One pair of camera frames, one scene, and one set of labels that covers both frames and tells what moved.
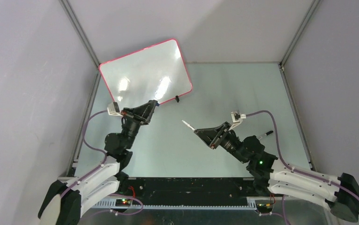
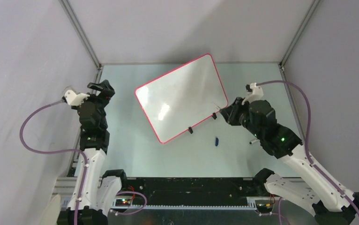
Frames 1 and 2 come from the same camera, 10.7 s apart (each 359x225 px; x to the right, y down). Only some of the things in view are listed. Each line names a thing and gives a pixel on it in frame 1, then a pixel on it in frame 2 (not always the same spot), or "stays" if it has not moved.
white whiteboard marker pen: [188, 124] → [217, 106]
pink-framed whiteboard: [156, 72] → [179, 100]
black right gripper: [212, 136] → [230, 112]
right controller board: [264, 207] stays
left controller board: [123, 202] stays
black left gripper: [143, 113] → [107, 92]
